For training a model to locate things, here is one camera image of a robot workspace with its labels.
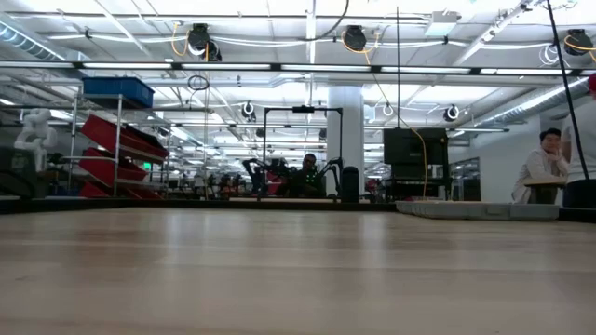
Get black hanging cable loop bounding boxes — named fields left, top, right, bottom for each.
left=187, top=74, right=210, bottom=92

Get black tower stand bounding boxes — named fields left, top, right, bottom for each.
left=341, top=166, right=360, bottom=204

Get white building column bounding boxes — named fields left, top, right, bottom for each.
left=325, top=86, right=365, bottom=196

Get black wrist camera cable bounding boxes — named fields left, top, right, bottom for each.
left=302, top=0, right=351, bottom=43

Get long ceiling light strip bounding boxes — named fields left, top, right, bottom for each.
left=0, top=60, right=596, bottom=78

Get blue storage bin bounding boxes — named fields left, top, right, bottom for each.
left=82, top=76, right=156, bottom=109

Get wooden desk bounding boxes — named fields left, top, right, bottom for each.
left=524, top=178, right=567, bottom=188

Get distant black robot arms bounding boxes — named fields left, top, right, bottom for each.
left=241, top=155, right=345, bottom=199

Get thin black slanted pole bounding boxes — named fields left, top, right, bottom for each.
left=545, top=0, right=591, bottom=181

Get black ceiling cord reel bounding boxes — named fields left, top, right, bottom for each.
left=188, top=22, right=223, bottom=62
left=562, top=29, right=596, bottom=64
left=343, top=25, right=368, bottom=52

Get black monitor on stand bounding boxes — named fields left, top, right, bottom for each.
left=382, top=127, right=451, bottom=202

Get shelf rack red bins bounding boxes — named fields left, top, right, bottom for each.
left=67, top=92, right=171, bottom=201

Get yellow power cable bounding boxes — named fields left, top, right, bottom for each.
left=341, top=30, right=428, bottom=199

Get thin black vertical pole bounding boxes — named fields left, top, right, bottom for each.
left=396, top=7, right=401, bottom=130

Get white robot figure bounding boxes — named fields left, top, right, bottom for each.
left=13, top=108, right=60, bottom=173

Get black distant rig frame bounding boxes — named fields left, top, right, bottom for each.
left=263, top=105, right=345, bottom=199

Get black metal table frame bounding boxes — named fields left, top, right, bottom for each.
left=0, top=197, right=596, bottom=223

